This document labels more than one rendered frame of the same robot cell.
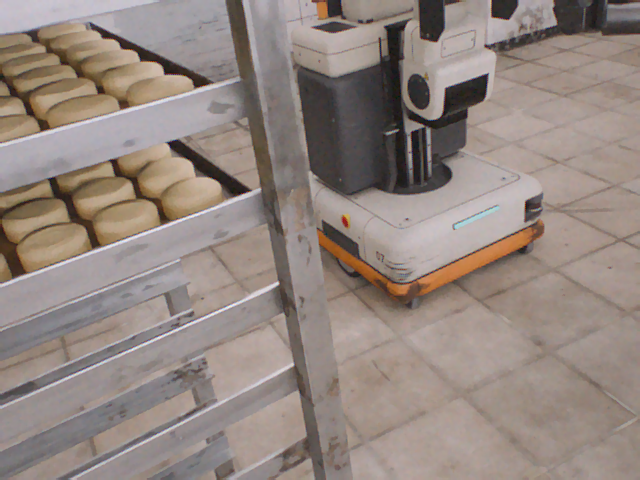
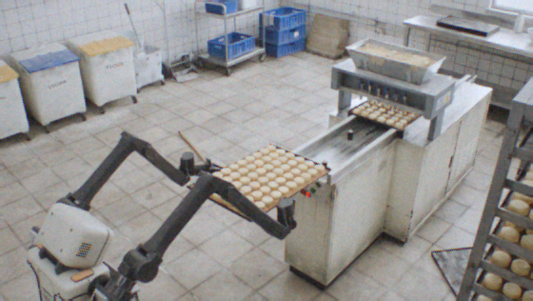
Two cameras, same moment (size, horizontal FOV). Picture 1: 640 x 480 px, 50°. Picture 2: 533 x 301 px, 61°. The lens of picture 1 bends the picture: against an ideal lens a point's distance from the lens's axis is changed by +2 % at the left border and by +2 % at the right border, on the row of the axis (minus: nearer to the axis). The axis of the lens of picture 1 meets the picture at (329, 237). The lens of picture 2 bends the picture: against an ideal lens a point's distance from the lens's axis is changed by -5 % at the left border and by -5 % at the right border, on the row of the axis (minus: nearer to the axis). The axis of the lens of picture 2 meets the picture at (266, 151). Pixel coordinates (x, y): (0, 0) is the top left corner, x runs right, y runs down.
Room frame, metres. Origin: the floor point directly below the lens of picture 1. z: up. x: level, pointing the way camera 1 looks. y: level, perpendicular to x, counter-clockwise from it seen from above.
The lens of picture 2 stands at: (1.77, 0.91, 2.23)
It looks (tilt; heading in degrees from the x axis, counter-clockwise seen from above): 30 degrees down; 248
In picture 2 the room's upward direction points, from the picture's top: straight up
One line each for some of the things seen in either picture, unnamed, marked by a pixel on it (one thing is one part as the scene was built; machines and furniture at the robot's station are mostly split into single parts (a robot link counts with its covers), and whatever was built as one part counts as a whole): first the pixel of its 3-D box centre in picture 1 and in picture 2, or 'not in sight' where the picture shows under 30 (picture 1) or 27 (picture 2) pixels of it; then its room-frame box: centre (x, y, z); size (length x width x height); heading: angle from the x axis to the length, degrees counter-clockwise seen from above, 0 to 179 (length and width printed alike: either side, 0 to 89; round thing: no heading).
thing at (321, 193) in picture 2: not in sight; (307, 184); (0.74, -1.03, 0.77); 0.24 x 0.04 x 0.14; 117
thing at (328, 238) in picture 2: not in sight; (340, 202); (0.42, -1.19, 0.45); 0.70 x 0.34 x 0.90; 27
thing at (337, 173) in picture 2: not in sight; (414, 117); (-0.20, -1.34, 0.87); 2.01 x 0.03 x 0.07; 27
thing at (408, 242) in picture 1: (412, 207); not in sight; (2.13, -0.31, 0.16); 0.67 x 0.64 x 0.25; 28
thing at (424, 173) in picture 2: not in sight; (409, 150); (-0.46, -1.63, 0.42); 1.28 x 0.72 x 0.84; 27
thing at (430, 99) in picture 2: not in sight; (389, 97); (-0.03, -1.42, 1.01); 0.72 x 0.33 x 0.34; 117
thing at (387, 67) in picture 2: not in sight; (394, 62); (-0.03, -1.42, 1.25); 0.56 x 0.29 x 0.14; 117
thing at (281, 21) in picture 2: not in sight; (283, 18); (-1.03, -5.44, 0.50); 0.60 x 0.40 x 0.20; 26
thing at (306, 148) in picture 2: not in sight; (376, 105); (-0.07, -1.60, 0.87); 2.01 x 0.03 x 0.07; 27
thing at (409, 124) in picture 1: (454, 88); not in sight; (2.01, -0.44, 0.61); 0.28 x 0.27 x 0.25; 118
